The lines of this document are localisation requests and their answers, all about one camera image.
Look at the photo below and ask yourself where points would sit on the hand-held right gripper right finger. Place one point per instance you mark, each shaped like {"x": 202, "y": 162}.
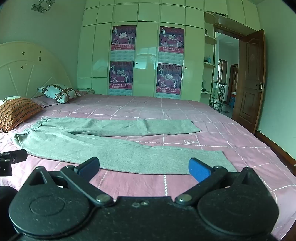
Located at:
{"x": 200, "y": 171}

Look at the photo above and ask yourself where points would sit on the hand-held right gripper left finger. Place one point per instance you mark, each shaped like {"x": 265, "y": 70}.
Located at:
{"x": 89, "y": 167}

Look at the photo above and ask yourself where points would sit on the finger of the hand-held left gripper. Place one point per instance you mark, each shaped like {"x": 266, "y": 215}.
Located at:
{"x": 5, "y": 168}
{"x": 15, "y": 156}

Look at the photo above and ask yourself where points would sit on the grey pants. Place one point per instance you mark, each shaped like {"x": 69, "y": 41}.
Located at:
{"x": 104, "y": 146}

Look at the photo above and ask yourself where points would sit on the pink bed sheet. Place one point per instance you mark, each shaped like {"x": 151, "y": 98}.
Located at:
{"x": 208, "y": 143}

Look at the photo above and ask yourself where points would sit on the orange striped pillow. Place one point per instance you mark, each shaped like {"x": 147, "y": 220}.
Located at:
{"x": 16, "y": 112}

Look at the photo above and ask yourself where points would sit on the pink pillow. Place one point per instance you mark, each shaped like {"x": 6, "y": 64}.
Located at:
{"x": 44, "y": 101}

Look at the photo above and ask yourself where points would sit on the metal stair railing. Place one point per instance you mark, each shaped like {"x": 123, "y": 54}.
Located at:
{"x": 218, "y": 97}

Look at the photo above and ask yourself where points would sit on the teal patterned pillow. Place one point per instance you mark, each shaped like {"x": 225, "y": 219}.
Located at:
{"x": 60, "y": 92}

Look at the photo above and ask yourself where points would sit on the red and blue bin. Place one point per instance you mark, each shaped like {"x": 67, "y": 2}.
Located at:
{"x": 233, "y": 99}

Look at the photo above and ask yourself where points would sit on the cream headboard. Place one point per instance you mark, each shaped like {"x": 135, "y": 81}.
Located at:
{"x": 27, "y": 67}

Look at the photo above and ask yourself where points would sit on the brown wooden door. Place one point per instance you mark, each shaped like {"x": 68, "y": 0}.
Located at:
{"x": 251, "y": 81}

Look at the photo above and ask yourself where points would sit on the cream corner shelf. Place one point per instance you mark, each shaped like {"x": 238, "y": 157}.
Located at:
{"x": 209, "y": 64}

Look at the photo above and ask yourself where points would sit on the green wardrobe with pink panels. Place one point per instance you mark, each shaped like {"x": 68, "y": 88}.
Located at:
{"x": 145, "y": 46}

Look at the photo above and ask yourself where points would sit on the purple wall poster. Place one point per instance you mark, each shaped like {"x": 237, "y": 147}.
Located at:
{"x": 171, "y": 39}
{"x": 169, "y": 80}
{"x": 121, "y": 76}
{"x": 123, "y": 37}

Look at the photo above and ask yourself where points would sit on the wall lamp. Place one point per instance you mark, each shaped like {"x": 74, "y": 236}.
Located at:
{"x": 42, "y": 5}

